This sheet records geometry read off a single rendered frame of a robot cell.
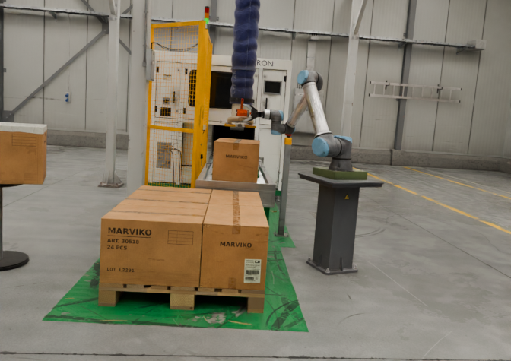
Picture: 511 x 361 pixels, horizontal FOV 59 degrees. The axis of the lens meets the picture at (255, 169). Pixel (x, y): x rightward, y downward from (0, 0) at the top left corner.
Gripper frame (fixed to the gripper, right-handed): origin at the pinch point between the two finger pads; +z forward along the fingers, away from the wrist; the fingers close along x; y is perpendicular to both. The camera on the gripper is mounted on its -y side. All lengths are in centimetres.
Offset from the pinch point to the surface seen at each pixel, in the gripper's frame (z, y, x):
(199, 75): 43, 66, 34
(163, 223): 47, -136, -68
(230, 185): 7, -11, -63
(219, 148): 17.7, -3.2, -32.5
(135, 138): 103, 62, -33
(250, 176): -11, -6, -55
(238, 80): 4.3, 18.1, 29.1
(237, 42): 7, 19, 63
